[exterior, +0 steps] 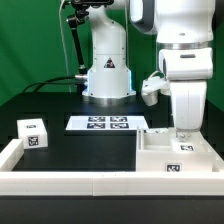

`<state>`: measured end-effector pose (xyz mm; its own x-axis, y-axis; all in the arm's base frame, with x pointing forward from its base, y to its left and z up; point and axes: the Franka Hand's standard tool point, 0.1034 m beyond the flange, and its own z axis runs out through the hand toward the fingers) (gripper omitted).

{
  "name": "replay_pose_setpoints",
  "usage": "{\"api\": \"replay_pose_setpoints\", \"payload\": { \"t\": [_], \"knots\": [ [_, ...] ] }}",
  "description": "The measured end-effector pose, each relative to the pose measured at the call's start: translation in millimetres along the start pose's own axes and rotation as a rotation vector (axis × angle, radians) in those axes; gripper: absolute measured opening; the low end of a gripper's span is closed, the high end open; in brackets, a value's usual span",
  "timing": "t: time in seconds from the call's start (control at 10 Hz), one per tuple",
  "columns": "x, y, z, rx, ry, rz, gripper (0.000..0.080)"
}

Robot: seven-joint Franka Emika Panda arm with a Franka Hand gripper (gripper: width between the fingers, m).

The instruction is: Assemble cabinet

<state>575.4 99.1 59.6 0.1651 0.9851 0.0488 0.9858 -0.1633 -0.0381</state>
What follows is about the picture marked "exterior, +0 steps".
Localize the small white cube part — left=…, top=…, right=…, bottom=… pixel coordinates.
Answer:
left=17, top=118, right=48, bottom=149

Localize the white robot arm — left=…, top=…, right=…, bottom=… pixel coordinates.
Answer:
left=83, top=0, right=216, bottom=133

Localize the white cabinet body box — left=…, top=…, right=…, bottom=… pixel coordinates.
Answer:
left=136, top=128, right=215, bottom=172

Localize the white hanging cable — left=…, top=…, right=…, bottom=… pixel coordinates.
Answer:
left=58, top=0, right=73, bottom=94

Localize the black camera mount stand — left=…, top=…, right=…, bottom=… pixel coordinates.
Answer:
left=66, top=0, right=114, bottom=90

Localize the white fiducial marker sheet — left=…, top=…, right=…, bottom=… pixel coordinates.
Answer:
left=66, top=116, right=148, bottom=131

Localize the white U-shaped border frame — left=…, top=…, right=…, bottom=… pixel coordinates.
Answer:
left=0, top=139, right=224, bottom=196

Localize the black cable bundle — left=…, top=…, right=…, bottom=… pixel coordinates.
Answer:
left=22, top=75, right=88, bottom=94

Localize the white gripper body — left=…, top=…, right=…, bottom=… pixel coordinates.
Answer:
left=159, top=47, right=213, bottom=132

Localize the white cabinet door panel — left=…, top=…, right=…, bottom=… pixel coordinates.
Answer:
left=169, top=129, right=209, bottom=155

